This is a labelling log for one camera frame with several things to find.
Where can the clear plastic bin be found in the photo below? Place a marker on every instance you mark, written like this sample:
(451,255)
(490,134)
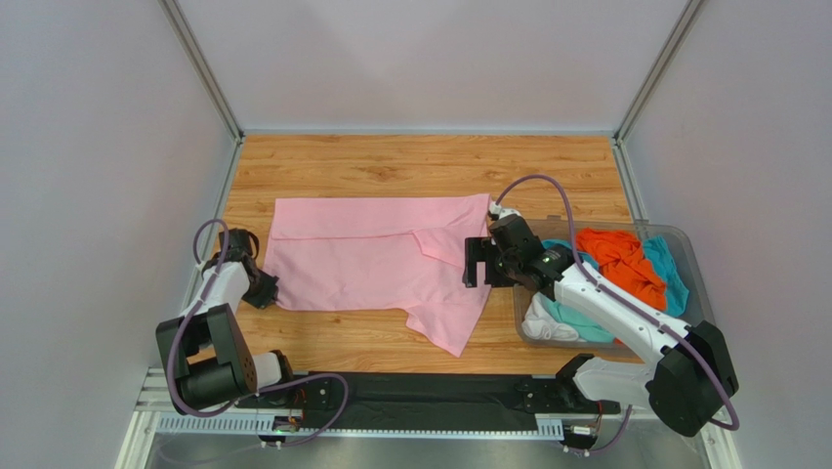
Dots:
(698,306)

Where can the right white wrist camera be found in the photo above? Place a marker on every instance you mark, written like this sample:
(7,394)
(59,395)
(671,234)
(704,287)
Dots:
(497,212)

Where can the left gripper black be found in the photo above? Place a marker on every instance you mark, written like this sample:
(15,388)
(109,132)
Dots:
(264,298)

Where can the aluminium frame rail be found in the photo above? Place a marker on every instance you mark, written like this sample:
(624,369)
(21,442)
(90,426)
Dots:
(254,438)

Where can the mint green t shirt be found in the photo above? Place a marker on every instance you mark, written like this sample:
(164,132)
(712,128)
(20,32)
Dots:
(587,330)

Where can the white t shirt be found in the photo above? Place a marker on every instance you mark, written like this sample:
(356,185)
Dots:
(549,320)

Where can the pink t shirt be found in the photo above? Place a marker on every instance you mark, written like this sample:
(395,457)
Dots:
(381,253)

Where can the orange t shirt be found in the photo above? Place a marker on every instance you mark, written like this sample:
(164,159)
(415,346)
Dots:
(622,260)

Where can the teal t shirt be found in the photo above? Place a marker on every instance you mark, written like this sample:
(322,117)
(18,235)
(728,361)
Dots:
(656,252)

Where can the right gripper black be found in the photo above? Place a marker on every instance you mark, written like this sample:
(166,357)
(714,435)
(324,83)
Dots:
(493,261)

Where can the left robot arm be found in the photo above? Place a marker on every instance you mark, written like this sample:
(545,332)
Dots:
(206,361)

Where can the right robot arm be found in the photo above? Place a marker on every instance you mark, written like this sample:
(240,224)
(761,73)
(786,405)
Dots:
(685,377)

